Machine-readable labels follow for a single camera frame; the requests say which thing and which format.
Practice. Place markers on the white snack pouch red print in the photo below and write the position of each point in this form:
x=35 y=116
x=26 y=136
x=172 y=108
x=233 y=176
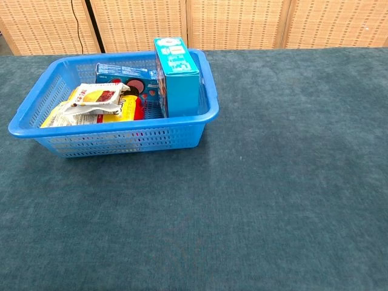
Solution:
x=97 y=95

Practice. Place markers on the woven bamboo screen panel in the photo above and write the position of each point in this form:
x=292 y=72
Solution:
x=139 y=21
x=236 y=21
x=39 y=24
x=339 y=21

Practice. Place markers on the tall light blue carton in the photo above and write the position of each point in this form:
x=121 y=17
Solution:
x=182 y=91

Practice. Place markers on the blue plastic perforated basket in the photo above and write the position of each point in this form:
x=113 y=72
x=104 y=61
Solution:
x=121 y=139

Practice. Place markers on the teal table cloth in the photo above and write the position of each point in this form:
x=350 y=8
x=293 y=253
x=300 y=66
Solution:
x=242 y=197

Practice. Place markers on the blue Oreo cookie box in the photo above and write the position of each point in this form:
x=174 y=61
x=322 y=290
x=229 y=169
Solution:
x=121 y=72

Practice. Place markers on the yellow red Lipo bag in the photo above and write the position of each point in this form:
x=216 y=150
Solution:
x=127 y=109

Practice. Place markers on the black pole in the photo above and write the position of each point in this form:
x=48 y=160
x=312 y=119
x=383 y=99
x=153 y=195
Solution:
x=95 y=27

